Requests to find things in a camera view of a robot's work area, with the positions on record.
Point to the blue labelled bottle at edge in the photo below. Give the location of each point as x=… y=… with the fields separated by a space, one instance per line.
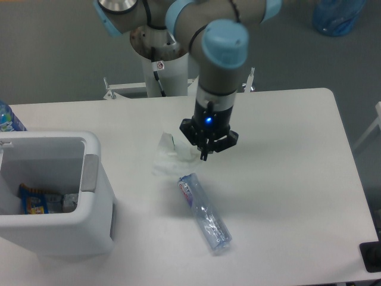
x=9 y=121

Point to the white trash can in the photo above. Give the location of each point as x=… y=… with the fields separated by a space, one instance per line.
x=64 y=163

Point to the clear plastic water bottle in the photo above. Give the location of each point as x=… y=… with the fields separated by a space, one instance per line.
x=207 y=216

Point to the white frame at right edge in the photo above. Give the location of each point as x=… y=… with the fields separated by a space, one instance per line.
x=369 y=135

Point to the crumpled grey foil trash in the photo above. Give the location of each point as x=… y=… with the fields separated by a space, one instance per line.
x=57 y=203

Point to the orange blue snack wrapper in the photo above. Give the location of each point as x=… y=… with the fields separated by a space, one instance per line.
x=33 y=201

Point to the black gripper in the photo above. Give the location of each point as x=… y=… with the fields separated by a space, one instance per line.
x=203 y=125

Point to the black device at table corner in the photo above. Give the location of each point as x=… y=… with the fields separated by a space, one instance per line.
x=370 y=252

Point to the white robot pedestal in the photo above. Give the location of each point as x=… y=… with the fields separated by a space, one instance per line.
x=166 y=77

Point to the white tissue wrapper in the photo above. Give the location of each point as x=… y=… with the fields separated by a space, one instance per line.
x=174 y=157

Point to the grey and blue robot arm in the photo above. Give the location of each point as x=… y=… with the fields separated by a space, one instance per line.
x=120 y=17

